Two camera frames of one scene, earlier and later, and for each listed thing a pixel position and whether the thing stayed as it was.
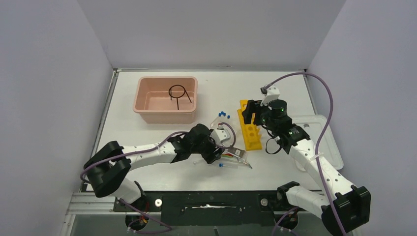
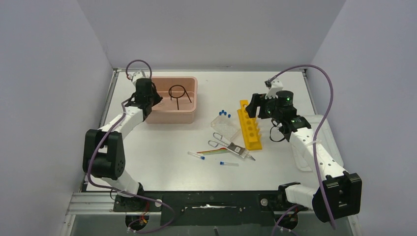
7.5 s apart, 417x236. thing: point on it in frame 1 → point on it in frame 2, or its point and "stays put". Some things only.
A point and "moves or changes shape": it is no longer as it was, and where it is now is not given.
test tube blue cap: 198,161 moves or changes shape
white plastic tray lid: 313,125 stays put
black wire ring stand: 169,92 stays put
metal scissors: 244,161 → 241,151
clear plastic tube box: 232,125 stays put
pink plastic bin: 165,100 stays put
